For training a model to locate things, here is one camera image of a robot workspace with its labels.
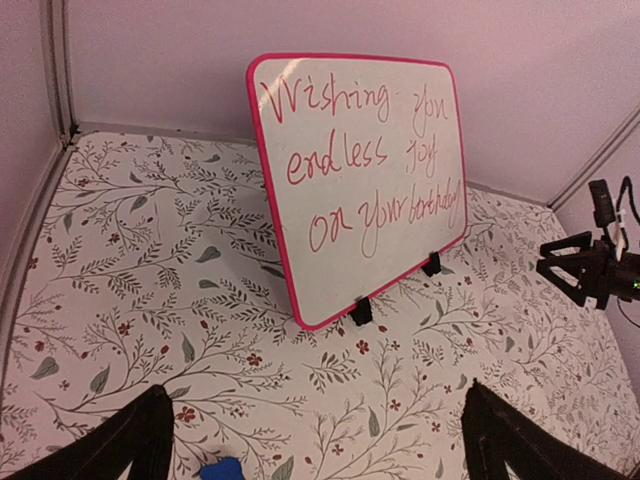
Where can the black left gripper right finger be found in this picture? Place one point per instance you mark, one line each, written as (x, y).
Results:
(498, 439)

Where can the pink framed whiteboard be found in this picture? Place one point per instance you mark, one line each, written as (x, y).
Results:
(364, 169)

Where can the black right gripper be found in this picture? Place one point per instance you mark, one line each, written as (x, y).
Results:
(602, 274)

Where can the aluminium frame post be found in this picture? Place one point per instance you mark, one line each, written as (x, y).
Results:
(54, 23)
(597, 160)

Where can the wire easel stand black tips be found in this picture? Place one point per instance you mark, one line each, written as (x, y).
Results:
(362, 313)

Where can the left aluminium frame post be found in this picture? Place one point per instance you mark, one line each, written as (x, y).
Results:
(54, 23)

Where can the right aluminium frame post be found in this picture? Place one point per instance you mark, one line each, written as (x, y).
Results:
(597, 160)

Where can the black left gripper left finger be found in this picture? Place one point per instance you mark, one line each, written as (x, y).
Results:
(137, 439)

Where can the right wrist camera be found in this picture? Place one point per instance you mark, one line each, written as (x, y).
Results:
(608, 218)

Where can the blue whiteboard eraser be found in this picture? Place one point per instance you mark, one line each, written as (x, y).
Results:
(227, 468)

